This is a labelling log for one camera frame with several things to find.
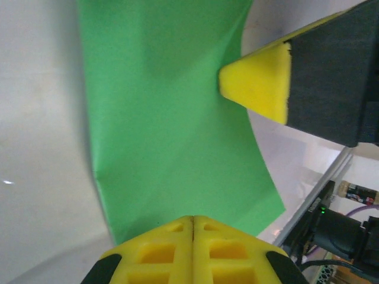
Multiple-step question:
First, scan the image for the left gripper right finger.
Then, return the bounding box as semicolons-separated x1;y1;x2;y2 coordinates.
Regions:
192;215;309;284

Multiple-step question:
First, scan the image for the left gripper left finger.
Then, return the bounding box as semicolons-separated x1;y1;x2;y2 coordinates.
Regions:
79;215;194;284

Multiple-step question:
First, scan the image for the green square paper sheet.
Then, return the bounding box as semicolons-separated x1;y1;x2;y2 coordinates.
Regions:
75;0;287;246

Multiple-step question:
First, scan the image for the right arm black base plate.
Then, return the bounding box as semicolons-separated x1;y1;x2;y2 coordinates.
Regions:
296;179;337;255

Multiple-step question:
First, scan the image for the long aluminium mounting rail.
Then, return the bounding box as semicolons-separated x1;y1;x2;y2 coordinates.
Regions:
274;146;356;248

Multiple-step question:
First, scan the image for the white slotted cable duct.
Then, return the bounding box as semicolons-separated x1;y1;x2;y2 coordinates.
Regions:
318;262;340;279

